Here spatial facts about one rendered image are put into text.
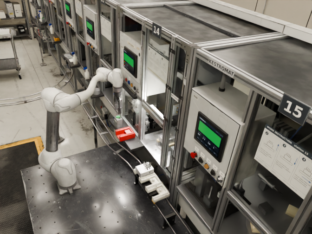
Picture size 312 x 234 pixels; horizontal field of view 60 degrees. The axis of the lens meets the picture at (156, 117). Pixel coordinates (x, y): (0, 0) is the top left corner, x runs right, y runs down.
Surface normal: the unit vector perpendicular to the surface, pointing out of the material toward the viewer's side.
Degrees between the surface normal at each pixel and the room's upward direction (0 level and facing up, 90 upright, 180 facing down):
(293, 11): 90
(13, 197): 0
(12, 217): 0
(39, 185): 0
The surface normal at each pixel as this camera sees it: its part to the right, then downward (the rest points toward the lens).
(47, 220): 0.06, -0.83
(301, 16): -0.87, 0.23
